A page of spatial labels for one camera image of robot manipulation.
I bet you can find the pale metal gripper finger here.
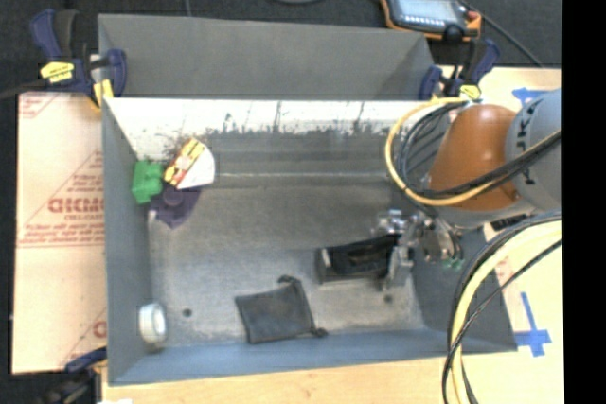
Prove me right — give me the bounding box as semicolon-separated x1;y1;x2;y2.
376;208;404;247
382;245;415;291

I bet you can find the black open box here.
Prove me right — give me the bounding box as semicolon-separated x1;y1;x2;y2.
314;235;400;286

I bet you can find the grey metal bin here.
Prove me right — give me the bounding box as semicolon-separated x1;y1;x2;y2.
97;12;518;387

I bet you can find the dark grey cloth pouch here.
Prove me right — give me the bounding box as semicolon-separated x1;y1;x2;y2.
234;274;329;345

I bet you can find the white wedge packet yellow red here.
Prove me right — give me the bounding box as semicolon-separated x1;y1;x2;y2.
162;137;217;191

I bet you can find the purple toy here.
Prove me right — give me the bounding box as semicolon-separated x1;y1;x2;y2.
151;185;201;230

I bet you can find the green toy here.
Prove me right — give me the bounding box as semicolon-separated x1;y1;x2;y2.
131;159;165;205

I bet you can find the white tape roll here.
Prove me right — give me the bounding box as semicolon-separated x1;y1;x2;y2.
137;301;169;345

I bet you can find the brown cardboard board red print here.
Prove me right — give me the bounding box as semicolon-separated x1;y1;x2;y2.
10;91;108;375

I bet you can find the black cylinder on white bracket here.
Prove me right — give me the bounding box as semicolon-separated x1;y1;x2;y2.
482;213;529;243

